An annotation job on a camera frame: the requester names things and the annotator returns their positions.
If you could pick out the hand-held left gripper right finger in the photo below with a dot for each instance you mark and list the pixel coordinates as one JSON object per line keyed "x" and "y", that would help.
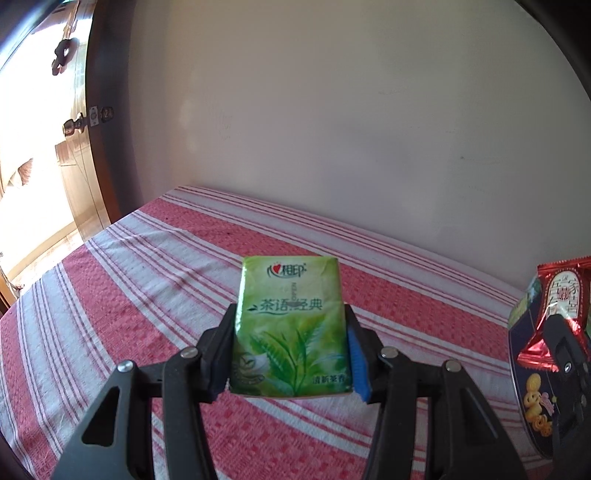
{"x": 358, "y": 364}

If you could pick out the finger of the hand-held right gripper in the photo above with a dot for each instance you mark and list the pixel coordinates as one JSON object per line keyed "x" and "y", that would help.
{"x": 565, "y": 344}

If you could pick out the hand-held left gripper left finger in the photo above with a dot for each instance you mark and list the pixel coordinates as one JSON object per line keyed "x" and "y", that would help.
{"x": 217, "y": 355}

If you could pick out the red snack packet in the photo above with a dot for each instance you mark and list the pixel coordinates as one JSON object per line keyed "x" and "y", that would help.
{"x": 561, "y": 295}

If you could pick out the blue round cookie tin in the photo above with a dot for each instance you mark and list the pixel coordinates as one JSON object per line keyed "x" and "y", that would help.
{"x": 531, "y": 378}

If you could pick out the green leaf-print tissue pack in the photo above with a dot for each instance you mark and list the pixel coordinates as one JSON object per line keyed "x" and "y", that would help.
{"x": 291, "y": 323}

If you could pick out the red striped tablecloth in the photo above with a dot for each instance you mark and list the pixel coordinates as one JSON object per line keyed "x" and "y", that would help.
{"x": 138, "y": 277}

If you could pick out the wooden door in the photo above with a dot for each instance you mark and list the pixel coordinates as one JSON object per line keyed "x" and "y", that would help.
{"x": 78, "y": 194}

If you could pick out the hanging door ornament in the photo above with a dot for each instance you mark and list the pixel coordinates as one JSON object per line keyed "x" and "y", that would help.
{"x": 62, "y": 53}

